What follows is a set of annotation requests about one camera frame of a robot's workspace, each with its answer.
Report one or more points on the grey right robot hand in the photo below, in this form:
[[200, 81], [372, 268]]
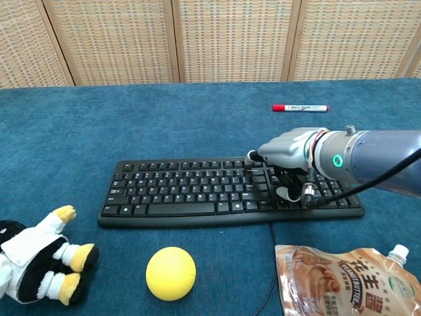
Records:
[[286, 149]]

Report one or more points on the black computer keyboard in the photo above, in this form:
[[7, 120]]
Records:
[[197, 194]]

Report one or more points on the red whiteboard marker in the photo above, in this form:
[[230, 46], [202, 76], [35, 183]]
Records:
[[301, 108]]

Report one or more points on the blue table cloth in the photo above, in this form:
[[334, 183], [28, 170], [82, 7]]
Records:
[[197, 131]]

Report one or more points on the woven folding screen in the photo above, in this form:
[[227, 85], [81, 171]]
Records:
[[210, 39]]

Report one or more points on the peanut butter spout pouch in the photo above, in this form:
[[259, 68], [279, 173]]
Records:
[[342, 283]]

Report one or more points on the yellow foam ball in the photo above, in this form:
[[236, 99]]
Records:
[[171, 273]]

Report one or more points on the penguin plush toy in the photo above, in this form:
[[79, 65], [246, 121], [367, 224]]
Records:
[[39, 256]]

